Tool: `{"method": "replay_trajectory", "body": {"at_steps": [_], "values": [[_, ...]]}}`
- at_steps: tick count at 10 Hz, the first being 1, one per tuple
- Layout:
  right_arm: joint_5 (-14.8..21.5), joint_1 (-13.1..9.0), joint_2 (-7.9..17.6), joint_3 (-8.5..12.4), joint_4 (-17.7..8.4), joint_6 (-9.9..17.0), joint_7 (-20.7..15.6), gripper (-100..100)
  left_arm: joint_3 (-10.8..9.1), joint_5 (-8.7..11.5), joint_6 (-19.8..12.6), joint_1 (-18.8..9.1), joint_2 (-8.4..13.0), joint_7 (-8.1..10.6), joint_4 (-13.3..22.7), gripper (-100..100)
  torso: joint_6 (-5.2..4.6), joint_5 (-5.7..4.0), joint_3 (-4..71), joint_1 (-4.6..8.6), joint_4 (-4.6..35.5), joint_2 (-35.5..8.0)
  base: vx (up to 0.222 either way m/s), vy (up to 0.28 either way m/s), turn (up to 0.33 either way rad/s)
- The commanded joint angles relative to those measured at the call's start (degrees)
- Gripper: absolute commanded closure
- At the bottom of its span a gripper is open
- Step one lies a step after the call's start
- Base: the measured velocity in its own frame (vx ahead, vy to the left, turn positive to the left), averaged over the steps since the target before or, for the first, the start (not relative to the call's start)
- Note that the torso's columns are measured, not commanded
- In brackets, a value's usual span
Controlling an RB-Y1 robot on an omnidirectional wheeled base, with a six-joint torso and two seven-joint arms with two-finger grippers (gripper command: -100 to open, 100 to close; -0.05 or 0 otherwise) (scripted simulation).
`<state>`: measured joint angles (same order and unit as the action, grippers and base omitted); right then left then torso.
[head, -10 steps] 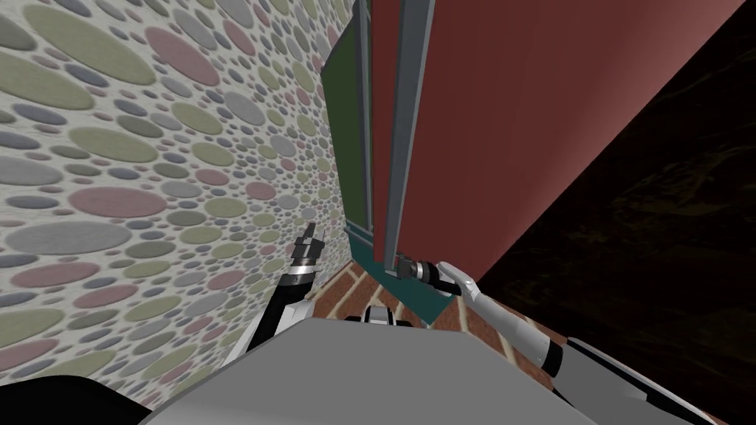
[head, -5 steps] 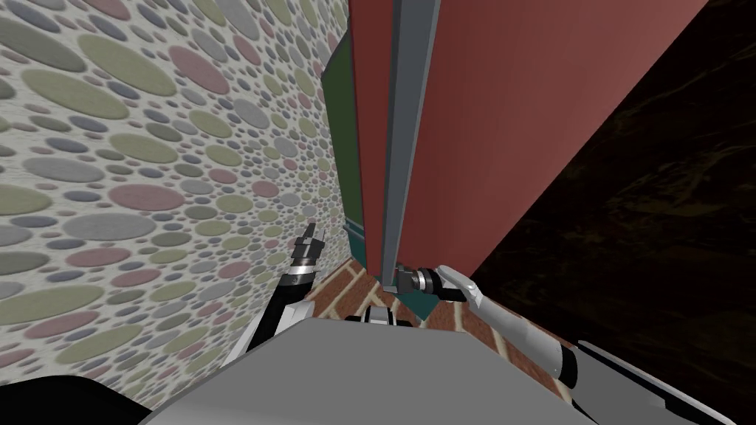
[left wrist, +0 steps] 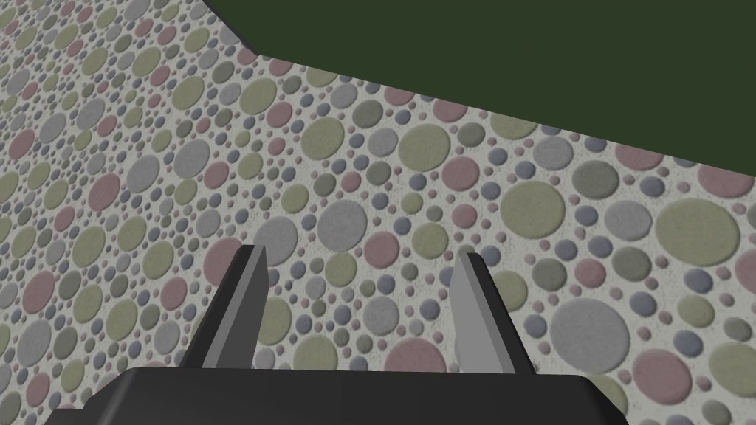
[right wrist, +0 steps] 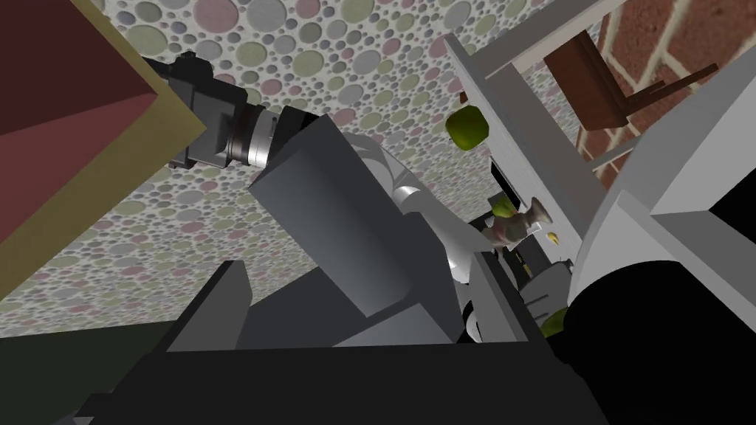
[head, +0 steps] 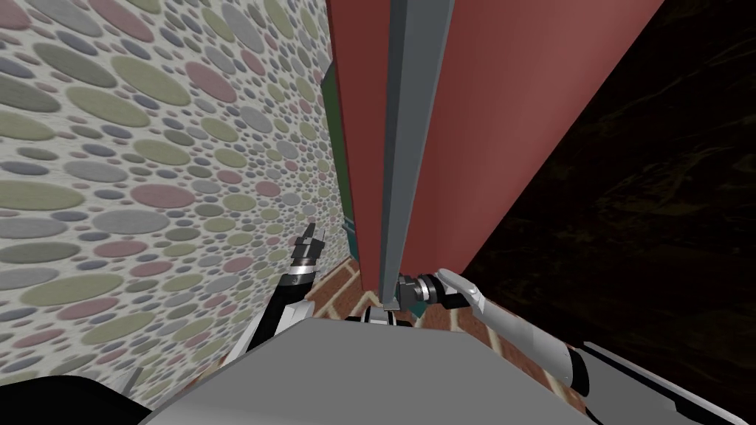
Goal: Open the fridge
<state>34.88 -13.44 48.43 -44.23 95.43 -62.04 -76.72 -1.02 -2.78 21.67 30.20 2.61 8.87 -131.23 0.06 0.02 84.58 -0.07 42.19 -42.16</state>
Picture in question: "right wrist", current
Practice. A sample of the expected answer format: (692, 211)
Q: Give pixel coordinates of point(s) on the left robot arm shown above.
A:
(336, 206)

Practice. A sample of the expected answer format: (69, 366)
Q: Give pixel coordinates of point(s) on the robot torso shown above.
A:
(667, 177)

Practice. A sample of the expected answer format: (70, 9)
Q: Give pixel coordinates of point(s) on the green apple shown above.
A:
(468, 127)

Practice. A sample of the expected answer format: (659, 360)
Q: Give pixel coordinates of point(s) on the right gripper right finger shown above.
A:
(499, 307)

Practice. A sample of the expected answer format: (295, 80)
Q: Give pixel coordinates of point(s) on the red and olive cupboard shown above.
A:
(65, 130)

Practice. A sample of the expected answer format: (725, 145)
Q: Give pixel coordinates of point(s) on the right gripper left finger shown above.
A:
(221, 307)

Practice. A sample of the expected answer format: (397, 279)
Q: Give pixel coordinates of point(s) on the brown wooden chair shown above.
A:
(585, 82)

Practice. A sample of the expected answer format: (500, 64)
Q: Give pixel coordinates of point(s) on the beige brown vase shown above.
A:
(520, 227)

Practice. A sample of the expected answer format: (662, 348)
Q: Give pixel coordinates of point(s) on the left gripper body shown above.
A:
(207, 112)

